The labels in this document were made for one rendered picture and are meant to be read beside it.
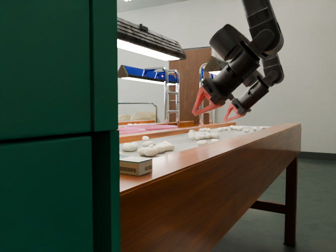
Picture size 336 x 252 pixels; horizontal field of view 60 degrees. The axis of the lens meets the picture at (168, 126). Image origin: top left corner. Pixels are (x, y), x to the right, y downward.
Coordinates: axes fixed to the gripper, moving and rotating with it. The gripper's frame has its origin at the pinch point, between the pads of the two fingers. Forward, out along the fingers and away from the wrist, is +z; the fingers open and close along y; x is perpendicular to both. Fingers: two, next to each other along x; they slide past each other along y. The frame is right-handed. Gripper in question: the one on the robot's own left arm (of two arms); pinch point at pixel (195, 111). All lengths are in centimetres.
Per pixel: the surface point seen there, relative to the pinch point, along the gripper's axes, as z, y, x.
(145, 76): 42, -82, -63
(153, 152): 11.3, 10.5, 2.9
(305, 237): 47, -138, 76
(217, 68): 2, -63, -26
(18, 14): -17, 59, 5
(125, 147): 19.4, 8.0, -4.5
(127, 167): -0.9, 37.6, 9.8
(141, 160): -2.5, 36.3, 10.0
